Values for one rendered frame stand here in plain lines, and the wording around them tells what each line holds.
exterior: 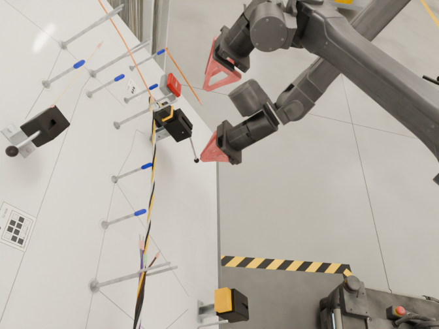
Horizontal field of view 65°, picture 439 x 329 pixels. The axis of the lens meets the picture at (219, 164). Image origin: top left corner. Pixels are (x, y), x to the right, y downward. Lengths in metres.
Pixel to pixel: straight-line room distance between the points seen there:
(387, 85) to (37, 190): 0.50
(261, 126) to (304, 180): 1.66
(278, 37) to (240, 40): 0.10
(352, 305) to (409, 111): 1.30
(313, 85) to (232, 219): 1.39
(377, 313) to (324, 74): 1.30
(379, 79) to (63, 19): 0.57
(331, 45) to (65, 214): 0.47
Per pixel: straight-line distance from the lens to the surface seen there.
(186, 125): 0.77
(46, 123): 0.48
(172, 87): 0.94
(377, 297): 1.86
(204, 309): 0.79
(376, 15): 0.79
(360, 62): 0.55
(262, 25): 0.56
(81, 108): 0.66
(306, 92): 0.75
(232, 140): 0.77
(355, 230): 2.32
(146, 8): 1.27
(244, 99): 0.73
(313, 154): 2.60
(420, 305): 1.98
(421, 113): 0.50
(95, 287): 0.56
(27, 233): 0.51
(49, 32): 0.71
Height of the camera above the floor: 1.68
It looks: 48 degrees down
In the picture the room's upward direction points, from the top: 16 degrees clockwise
